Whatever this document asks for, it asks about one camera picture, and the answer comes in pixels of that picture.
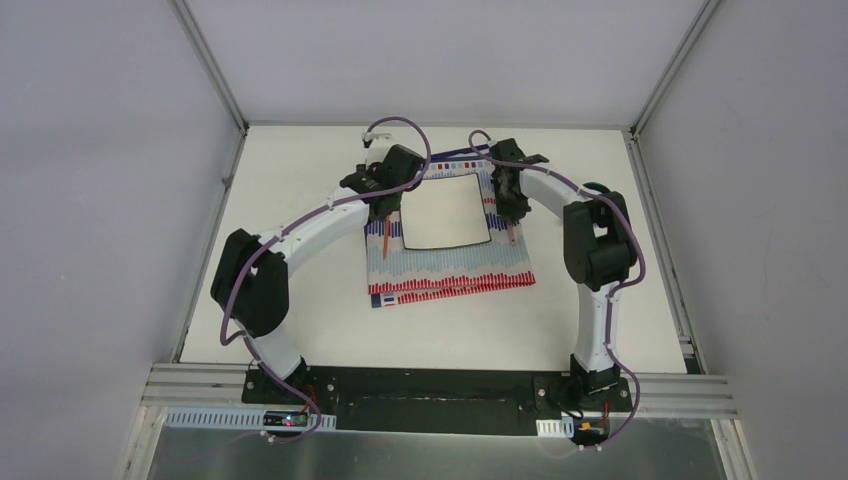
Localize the orange plastic fork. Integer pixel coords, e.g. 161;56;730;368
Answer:
381;215;391;261

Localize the silver spoon pink handle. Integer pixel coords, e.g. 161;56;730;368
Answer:
507;222;518;246

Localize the white square plate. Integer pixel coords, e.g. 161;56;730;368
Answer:
400;174;491;250

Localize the dark blue plastic knife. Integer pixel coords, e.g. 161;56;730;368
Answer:
431;145;489;163

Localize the dark green mug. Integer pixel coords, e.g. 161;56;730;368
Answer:
583;182;611;195

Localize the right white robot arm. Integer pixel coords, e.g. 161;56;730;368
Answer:
487;138;640;410

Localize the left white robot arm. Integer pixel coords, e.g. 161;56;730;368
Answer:
210;144;430;405

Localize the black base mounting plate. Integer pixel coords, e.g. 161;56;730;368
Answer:
241;366;632;437

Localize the right white cable duct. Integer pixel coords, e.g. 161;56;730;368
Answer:
535;417;575;439

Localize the white cable duct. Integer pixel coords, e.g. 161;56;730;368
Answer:
163;407;337;432
535;417;575;439

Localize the left white cable duct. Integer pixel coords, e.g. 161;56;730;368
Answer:
163;407;337;432

